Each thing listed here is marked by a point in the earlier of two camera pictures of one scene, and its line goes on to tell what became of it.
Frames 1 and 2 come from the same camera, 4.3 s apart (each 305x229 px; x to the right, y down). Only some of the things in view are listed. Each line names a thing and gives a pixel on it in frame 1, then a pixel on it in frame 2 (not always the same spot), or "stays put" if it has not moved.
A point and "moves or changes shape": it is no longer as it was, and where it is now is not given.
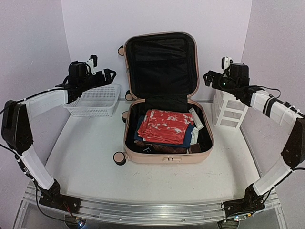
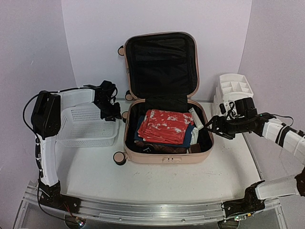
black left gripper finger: x=109 y=75 → x=110 y=119
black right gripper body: x=213 y=78 → x=224 y=125
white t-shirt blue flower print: x=194 y=133 stays put
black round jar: x=148 y=148 stays put
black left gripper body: x=86 y=84 → x=107 y=109
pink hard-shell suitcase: x=162 y=73 stays put
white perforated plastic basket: x=99 y=101 moves or changes shape
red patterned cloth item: x=166 y=127 stays put
